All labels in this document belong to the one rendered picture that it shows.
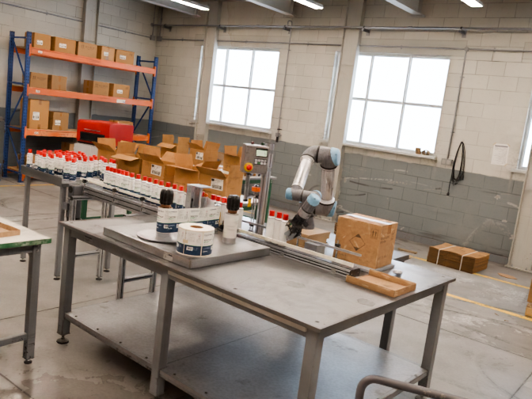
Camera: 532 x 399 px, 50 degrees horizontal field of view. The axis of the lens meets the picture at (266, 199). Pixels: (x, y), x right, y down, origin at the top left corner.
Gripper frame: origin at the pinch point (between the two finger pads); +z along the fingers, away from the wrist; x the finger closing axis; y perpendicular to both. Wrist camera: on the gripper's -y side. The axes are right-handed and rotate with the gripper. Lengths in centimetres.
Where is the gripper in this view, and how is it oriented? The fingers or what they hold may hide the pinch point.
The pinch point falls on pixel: (288, 238)
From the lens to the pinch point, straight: 357.4
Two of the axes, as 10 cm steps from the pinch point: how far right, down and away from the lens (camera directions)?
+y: -6.4, 0.4, -7.7
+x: 5.9, 6.6, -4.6
